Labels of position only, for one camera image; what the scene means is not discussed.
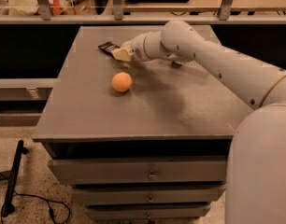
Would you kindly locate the top grey drawer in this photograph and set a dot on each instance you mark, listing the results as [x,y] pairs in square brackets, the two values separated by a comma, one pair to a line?
[139,170]

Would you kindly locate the clear plastic water bottle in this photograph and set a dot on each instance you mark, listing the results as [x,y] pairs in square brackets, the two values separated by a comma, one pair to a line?
[191,64]

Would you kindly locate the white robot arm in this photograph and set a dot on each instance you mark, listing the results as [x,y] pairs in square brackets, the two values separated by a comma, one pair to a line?
[256,167]

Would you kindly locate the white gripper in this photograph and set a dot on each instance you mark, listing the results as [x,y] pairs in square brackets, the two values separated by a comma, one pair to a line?
[136,48]

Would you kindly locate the grey drawer cabinet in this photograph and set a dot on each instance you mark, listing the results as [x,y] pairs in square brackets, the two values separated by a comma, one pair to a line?
[169,111]

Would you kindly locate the black rxbar chocolate bar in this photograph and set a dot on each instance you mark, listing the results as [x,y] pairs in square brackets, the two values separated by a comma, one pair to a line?
[108,48]

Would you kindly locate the bottom grey drawer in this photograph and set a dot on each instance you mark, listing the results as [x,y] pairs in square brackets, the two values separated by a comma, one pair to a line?
[147,211]

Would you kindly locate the metal railing frame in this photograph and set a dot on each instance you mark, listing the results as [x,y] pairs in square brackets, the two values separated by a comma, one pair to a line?
[94,12]

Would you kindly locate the middle grey drawer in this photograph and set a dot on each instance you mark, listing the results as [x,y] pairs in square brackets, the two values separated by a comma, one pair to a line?
[149,194]

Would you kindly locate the black stand leg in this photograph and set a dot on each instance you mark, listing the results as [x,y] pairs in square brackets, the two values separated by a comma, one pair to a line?
[7,207]

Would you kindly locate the orange fruit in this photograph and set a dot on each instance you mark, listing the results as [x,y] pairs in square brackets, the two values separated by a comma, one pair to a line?
[121,82]

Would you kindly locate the grey drawer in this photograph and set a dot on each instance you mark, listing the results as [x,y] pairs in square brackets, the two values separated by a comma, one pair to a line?
[139,170]
[149,194]
[147,211]

